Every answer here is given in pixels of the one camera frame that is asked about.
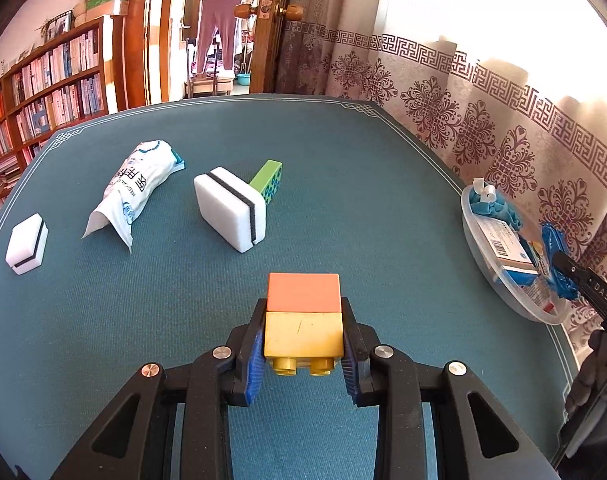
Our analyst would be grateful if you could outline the wooden door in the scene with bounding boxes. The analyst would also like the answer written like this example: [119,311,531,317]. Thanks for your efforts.
[248,0,299,95]

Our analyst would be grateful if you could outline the yellow and orange toy block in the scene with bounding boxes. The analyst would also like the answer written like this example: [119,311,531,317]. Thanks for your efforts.
[264,272,345,377]

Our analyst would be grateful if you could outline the white packet with red edge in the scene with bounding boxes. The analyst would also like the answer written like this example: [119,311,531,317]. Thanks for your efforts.
[526,280,559,316]

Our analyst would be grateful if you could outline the blue plastic bag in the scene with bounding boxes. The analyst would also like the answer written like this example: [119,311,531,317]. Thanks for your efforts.
[539,222,580,302]

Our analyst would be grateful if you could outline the wooden door knob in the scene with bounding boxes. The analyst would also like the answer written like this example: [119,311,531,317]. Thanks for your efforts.
[234,2,304,23]

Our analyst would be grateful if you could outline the white box with barcode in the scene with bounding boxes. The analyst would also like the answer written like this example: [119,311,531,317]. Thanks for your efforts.
[476,217,541,286]

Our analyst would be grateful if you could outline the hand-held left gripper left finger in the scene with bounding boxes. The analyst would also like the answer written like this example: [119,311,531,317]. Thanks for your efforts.
[51,297,268,480]

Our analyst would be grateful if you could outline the rows of books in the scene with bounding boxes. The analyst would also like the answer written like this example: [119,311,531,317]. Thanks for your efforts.
[0,30,107,211]

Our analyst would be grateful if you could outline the teal fabric pouch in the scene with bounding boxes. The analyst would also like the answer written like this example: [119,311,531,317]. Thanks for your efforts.
[469,179,524,233]

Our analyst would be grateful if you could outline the patterned curtain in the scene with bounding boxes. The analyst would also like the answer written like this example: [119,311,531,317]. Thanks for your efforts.
[276,0,607,361]

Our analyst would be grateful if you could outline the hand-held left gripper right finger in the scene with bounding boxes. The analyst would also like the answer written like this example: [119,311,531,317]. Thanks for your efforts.
[339,297,561,480]

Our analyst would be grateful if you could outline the wooden bookshelf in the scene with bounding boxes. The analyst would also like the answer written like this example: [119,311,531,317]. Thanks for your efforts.
[0,15,115,221]

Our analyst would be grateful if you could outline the picture frame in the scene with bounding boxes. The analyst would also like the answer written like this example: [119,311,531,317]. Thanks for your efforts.
[42,10,75,42]

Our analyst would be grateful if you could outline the hanging pink pants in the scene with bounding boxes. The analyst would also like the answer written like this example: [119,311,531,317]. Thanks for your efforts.
[196,0,244,76]

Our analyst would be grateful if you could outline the person's right hand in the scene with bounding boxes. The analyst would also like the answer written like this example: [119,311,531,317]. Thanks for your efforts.
[565,329,607,418]

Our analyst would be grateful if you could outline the wooden door frame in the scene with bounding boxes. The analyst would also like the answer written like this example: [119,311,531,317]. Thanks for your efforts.
[124,0,170,109]

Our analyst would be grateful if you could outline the large white black-striped sponge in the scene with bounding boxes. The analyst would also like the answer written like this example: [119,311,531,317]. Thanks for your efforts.
[194,166,267,253]

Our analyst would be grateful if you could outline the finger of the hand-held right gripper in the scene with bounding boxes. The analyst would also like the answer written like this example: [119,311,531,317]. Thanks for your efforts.
[551,251,607,331]

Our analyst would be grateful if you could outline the green block with blue dots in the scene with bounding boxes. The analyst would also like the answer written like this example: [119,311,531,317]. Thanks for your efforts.
[250,159,283,206]

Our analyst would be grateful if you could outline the clear plastic container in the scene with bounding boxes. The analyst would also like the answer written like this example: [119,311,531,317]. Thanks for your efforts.
[461,183,574,325]

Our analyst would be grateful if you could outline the small white black-striped sponge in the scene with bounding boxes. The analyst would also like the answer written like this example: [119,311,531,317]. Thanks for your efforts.
[5,213,49,275]

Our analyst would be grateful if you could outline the white medical packet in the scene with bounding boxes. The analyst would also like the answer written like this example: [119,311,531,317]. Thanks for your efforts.
[82,139,187,252]

